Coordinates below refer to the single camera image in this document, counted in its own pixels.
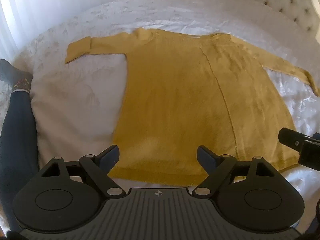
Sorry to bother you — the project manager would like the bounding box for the grey patterned sock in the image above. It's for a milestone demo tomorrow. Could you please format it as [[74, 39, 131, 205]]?
[[0, 59, 33, 93]]

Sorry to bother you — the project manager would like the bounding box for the yellow knit sweater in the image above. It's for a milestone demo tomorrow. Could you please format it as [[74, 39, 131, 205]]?
[[65, 27, 320, 187]]

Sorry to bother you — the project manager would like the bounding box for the person's leg in dark pants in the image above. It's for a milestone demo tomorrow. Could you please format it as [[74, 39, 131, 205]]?
[[0, 89, 40, 231]]

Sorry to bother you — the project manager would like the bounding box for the white bedspread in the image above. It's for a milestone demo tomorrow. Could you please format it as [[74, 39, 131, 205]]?
[[0, 0, 320, 230]]

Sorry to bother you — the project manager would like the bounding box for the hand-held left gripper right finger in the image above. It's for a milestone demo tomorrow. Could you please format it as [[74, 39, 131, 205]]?
[[191, 145, 278, 198]]

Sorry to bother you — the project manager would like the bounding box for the cream tufted headboard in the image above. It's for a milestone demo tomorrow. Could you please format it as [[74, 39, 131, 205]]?
[[195, 0, 320, 46]]

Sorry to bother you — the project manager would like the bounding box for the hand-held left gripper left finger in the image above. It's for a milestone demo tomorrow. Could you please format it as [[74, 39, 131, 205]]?
[[40, 144, 127, 198]]

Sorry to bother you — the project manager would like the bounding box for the white curtain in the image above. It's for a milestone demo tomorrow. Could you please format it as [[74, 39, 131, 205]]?
[[0, 0, 54, 58]]

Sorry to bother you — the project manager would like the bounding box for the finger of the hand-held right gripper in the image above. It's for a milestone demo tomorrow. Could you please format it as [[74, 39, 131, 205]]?
[[278, 127, 316, 153]]

